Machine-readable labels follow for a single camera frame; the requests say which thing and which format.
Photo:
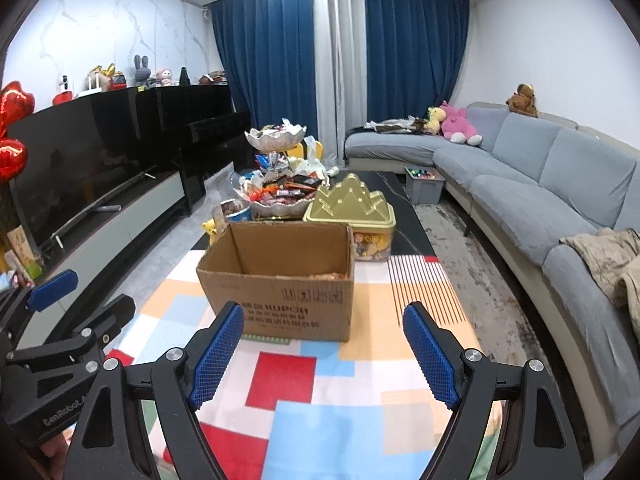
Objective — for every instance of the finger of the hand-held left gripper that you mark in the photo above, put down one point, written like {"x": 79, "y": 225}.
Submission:
{"x": 100, "y": 325}
{"x": 52, "y": 284}

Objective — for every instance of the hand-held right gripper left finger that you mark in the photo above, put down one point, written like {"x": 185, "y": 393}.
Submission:
{"x": 220, "y": 355}

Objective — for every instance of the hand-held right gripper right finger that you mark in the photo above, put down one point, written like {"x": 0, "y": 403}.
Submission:
{"x": 430, "y": 355}

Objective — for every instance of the brown cardboard box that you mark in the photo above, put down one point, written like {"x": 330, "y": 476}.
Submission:
{"x": 280, "y": 300}

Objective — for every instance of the person's left hand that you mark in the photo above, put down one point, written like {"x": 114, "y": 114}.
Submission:
{"x": 52, "y": 450}

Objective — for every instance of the stack of snack boxes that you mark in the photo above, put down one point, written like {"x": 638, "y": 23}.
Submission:
{"x": 20, "y": 255}

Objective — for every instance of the mottled grey rug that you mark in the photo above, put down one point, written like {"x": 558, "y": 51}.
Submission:
{"x": 490, "y": 280}

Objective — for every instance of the colourful checkered tablecloth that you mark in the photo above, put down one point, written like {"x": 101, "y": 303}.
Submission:
{"x": 320, "y": 410}

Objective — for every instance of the curved black television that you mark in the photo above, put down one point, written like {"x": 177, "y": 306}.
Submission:
{"x": 80, "y": 160}

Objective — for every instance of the small yellow toy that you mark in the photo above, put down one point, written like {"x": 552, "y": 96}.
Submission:
{"x": 211, "y": 227}

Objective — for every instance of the grey television cabinet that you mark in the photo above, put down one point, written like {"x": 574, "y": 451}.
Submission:
{"x": 150, "y": 200}

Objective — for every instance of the clear jar with blue label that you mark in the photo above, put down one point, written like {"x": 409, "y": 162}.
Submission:
{"x": 232, "y": 212}

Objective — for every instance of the white two-tier bowl stand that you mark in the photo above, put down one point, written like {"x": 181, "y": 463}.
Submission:
{"x": 277, "y": 207}

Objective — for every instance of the gold lidded tin box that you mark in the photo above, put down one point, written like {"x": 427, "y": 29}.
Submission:
{"x": 350, "y": 210}

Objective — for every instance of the grey storage bin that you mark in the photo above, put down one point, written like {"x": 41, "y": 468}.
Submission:
{"x": 424, "y": 187}

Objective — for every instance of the clear plastic bag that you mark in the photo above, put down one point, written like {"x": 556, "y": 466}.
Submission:
{"x": 240, "y": 185}

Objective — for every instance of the pile of assorted snack packets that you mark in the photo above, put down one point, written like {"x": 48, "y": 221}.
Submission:
{"x": 275, "y": 129}
{"x": 285, "y": 190}

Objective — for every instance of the grey sectional sofa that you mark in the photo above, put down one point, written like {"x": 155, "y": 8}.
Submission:
{"x": 525, "y": 185}

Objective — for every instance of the beige jacket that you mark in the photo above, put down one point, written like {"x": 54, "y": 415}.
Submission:
{"x": 605, "y": 265}

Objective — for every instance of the white plush toy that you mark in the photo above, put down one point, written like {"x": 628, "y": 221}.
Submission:
{"x": 315, "y": 167}

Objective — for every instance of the black upright piano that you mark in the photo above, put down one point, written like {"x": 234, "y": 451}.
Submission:
{"x": 200, "y": 130}

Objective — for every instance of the yellow chair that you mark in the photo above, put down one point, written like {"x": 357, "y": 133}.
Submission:
{"x": 312, "y": 150}

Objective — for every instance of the grey bunny plush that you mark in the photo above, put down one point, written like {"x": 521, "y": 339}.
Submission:
{"x": 143, "y": 72}

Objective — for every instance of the patterned cloth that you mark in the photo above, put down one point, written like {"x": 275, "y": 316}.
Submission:
{"x": 395, "y": 126}

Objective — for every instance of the pink plush toy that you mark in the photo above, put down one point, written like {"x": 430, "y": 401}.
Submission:
{"x": 457, "y": 122}

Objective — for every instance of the yellow plush toy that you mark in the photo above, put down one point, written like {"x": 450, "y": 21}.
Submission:
{"x": 435, "y": 119}

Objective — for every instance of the black metronome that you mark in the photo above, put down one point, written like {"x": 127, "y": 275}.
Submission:
{"x": 184, "y": 77}

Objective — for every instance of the brown plush toy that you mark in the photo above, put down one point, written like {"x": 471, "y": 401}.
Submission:
{"x": 522, "y": 100}

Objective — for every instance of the blue curtain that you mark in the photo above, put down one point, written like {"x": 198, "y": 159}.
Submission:
{"x": 415, "y": 50}
{"x": 265, "y": 60}

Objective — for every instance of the white sheer curtain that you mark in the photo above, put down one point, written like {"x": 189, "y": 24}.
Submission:
{"x": 340, "y": 70}

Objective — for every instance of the white security camera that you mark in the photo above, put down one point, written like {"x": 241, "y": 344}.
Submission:
{"x": 64, "y": 92}

